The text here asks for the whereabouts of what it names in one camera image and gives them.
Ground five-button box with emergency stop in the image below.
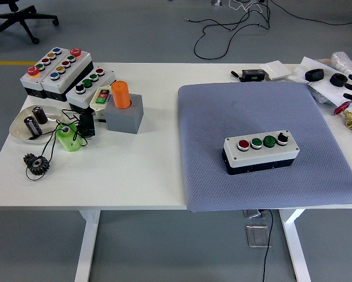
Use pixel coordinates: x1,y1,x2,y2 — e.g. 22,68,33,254
19,47,66,99
40,48,95,103

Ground bubble wrap roll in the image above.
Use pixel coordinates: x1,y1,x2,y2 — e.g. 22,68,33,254
330,51,352,82

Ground white foam sheet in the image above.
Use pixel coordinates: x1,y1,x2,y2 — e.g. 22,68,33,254
287,56,352,106

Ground black device with green label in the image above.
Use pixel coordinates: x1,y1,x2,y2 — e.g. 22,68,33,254
241,69,266,82

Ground blue-grey textured mat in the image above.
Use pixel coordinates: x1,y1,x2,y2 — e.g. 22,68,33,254
177,81,352,213

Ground open metal floor socket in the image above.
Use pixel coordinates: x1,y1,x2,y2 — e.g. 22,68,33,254
243,209,267,220

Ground white table leg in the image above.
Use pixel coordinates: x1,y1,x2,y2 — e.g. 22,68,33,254
278,209,311,282
74,210,102,282

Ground metal floor socket plate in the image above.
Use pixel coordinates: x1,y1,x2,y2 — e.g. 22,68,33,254
245,224,272,249

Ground grey block with hole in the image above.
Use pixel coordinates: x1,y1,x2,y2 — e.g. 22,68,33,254
104,93,144,135

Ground orange cylinder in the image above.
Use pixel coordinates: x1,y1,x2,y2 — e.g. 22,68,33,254
110,80,132,109

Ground small black adapter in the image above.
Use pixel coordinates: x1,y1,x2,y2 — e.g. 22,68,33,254
78,113,96,138

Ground green translucent cylinder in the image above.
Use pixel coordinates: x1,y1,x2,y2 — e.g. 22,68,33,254
55,123,84,152

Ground black capacitor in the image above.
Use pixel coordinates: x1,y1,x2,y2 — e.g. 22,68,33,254
24,116,43,136
31,106,49,125

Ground black metal gear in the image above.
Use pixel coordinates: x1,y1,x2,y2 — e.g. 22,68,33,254
23,153,52,176

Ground white shallow dish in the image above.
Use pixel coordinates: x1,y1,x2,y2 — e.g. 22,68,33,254
9,105,65,145

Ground black office chair base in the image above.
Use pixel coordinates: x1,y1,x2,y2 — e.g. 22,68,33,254
0,0,60,47

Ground black rubber ring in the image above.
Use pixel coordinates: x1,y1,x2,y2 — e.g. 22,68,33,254
329,73,348,88
304,68,326,82

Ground white switch plate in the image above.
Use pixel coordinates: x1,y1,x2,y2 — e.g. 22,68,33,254
259,60,293,80

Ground long black floor cable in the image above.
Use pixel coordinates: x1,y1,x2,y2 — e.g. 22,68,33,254
265,0,352,26

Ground white floor cable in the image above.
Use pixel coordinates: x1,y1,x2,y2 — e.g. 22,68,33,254
228,0,264,14

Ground black looped floor cable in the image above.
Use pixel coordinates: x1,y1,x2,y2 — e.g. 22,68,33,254
185,5,272,59

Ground black cable under table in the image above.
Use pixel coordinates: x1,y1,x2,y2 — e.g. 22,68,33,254
260,209,274,282

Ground cream red-green switch box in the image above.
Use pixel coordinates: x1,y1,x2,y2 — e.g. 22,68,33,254
89,85,113,123

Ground thin black cord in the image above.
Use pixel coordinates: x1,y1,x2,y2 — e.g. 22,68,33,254
25,109,90,182

